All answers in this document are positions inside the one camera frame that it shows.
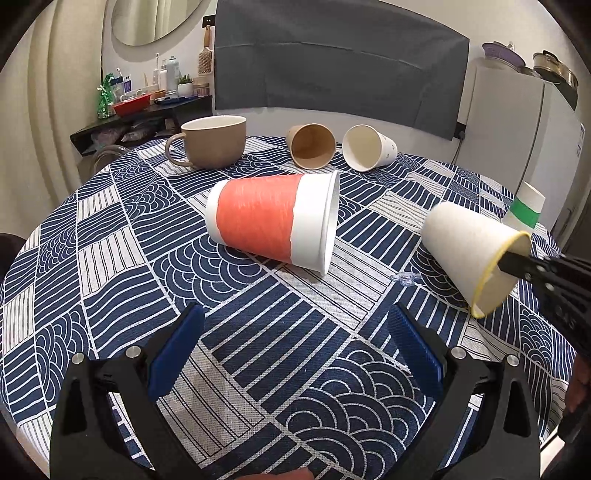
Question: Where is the purple lidded pot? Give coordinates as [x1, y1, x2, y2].
[482, 41, 526, 70]

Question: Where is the grey covered television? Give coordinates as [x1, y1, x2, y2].
[214, 1, 470, 140]

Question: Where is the right hand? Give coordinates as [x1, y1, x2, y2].
[565, 354, 591, 413]

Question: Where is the white thermos bottle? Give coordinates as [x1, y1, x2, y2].
[165, 55, 180, 92]

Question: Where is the brown kraft paper cup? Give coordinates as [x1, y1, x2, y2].
[286, 123, 337, 170]

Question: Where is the wooden brush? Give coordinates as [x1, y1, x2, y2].
[198, 25, 213, 76]

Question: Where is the white cup with hearts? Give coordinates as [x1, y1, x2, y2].
[342, 125, 399, 173]

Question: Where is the white cup yellow rim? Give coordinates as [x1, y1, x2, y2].
[422, 201, 531, 319]

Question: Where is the blue patterned tablecloth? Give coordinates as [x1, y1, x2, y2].
[1, 137, 575, 479]

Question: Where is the red bowl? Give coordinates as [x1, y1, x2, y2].
[113, 94, 151, 117]

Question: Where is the orange banded paper cup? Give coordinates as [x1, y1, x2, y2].
[205, 171, 339, 276]

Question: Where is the steel cooking pot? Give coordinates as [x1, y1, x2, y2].
[533, 50, 579, 89]

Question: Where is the left hand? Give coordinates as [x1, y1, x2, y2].
[236, 467, 315, 480]

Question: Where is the green glass bottle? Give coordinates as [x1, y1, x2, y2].
[96, 73, 115, 120]

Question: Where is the dark side shelf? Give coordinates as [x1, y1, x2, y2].
[70, 96, 212, 156]

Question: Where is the beige ceramic mug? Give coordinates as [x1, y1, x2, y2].
[164, 115, 246, 169]

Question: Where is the oval wall mirror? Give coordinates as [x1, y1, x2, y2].
[111, 0, 201, 47]

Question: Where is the green banded paper cup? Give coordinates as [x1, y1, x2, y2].
[502, 182, 546, 234]

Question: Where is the small potted plant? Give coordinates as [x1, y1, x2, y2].
[177, 75, 193, 97]

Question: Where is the white refrigerator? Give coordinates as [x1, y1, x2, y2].
[456, 66, 585, 230]

